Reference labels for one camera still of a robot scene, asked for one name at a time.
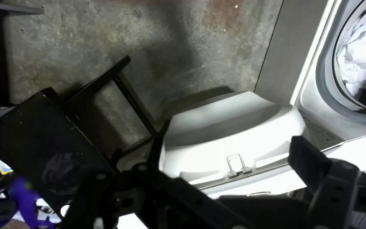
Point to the white washer door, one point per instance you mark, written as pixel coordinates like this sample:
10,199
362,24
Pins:
234,131

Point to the purple plastic package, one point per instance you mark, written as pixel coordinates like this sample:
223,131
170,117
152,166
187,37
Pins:
21,203

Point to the white front-load washer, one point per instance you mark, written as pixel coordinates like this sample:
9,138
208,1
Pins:
314,101

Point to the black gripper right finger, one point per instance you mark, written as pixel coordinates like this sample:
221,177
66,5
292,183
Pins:
330,182

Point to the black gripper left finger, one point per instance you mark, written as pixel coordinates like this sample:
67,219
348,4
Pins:
161,203

